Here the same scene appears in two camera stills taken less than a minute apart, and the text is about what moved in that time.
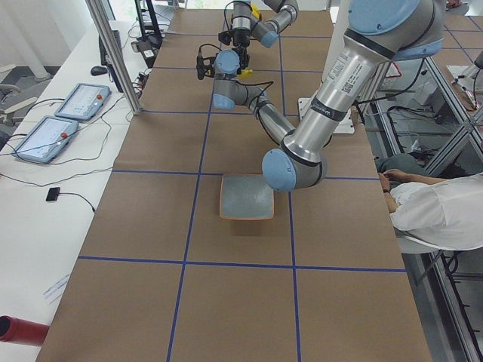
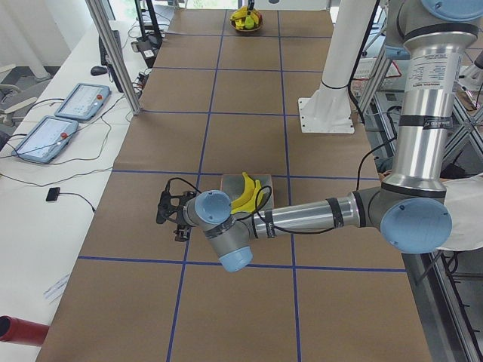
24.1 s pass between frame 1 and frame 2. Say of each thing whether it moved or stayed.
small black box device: stayed
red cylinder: stayed
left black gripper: moved
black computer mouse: stayed
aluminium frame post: stayed
